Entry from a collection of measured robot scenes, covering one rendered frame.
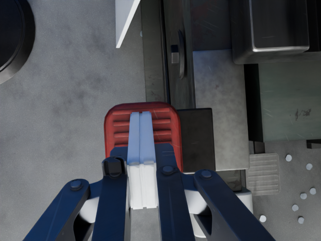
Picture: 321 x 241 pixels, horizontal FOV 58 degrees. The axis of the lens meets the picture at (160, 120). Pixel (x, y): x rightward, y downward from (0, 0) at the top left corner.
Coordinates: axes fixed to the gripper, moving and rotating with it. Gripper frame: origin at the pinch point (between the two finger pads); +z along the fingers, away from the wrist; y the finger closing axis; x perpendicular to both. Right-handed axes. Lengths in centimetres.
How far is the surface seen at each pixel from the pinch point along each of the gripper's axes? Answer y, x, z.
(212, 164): 6.2, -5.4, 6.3
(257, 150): 32, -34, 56
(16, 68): -41, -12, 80
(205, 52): 7.6, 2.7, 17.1
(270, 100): 14.7, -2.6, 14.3
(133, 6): -1, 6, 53
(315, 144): 56, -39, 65
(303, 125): 18.4, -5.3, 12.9
